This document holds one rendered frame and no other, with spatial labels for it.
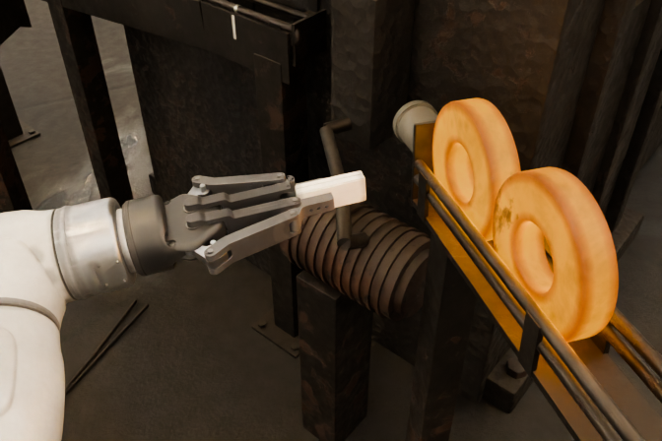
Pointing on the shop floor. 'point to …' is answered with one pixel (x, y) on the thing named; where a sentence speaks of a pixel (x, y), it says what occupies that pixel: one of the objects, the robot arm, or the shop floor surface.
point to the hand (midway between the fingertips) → (331, 192)
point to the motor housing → (349, 308)
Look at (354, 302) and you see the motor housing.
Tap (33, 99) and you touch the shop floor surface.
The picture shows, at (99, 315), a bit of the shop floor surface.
